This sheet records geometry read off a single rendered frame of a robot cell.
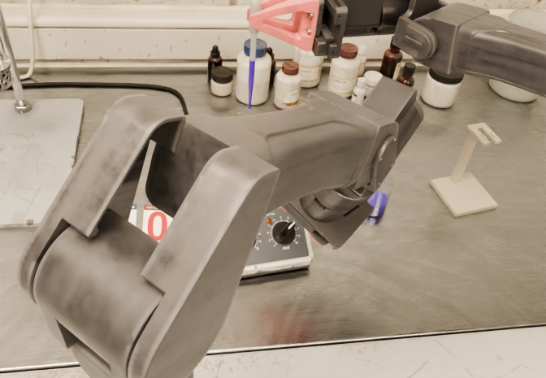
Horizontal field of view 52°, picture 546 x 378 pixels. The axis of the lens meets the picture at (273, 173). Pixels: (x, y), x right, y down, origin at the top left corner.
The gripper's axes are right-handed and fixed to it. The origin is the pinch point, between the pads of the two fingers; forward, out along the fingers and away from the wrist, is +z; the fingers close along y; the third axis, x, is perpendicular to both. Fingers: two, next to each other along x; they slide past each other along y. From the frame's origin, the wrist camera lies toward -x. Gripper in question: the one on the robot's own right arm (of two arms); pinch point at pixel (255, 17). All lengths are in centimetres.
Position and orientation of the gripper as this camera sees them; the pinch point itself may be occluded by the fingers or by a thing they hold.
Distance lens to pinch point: 67.4
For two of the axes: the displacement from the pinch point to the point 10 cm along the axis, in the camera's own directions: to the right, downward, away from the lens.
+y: 2.5, 6.7, -7.0
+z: -9.7, 1.1, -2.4
